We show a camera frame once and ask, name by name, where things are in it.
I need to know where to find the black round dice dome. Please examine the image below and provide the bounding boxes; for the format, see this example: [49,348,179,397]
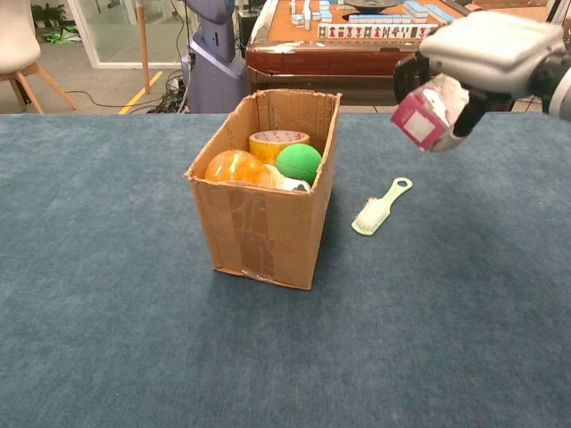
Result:
[343,0,393,12]

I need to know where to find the yellow packing tape roll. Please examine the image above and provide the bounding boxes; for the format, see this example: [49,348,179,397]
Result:
[248,130,311,167]

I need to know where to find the white chair wooden legs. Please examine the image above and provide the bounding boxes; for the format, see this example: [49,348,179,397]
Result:
[0,0,81,115]

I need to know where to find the white framed glass partition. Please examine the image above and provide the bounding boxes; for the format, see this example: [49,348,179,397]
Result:
[66,0,188,70]

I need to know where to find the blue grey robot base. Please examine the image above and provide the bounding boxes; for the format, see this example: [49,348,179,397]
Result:
[180,0,249,115]

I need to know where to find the brown mahjong table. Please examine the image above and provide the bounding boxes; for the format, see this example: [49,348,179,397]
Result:
[244,0,550,112]

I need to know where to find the brown cardboard box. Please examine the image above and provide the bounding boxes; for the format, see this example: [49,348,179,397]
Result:
[185,87,343,291]

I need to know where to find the face-up mahjong tile row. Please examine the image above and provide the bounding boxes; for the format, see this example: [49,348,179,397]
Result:
[317,24,438,40]

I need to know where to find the wooden pole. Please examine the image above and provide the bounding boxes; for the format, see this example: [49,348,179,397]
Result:
[136,0,152,95]

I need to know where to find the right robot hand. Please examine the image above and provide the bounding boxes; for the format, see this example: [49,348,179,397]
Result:
[392,11,567,152]

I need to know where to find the blue backed mahjong tile row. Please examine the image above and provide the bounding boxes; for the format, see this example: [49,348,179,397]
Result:
[348,13,414,25]
[403,0,456,26]

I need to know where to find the potted green plant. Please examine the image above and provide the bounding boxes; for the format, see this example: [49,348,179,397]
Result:
[30,3,68,29]

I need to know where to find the blue table cloth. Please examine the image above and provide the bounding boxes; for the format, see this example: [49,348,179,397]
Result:
[0,111,571,428]

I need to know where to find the green cloth bundle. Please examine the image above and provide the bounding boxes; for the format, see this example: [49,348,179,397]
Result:
[42,26,84,45]

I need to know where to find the green foam ball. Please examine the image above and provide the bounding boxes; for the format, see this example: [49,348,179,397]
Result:
[275,143,323,186]

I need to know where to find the pink white toothpaste carton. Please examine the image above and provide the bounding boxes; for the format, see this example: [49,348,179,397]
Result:
[390,73,470,152]

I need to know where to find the black floor cable bundle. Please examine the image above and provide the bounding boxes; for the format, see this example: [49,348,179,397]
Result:
[146,66,191,115]

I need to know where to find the stacked blue mahjong tiles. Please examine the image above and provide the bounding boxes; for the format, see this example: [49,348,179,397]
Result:
[289,0,334,31]

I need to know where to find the light green scrub brush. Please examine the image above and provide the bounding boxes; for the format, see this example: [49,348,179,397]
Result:
[351,177,414,237]

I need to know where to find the orange translucent ball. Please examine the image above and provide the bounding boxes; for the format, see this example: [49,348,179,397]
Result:
[203,149,276,187]

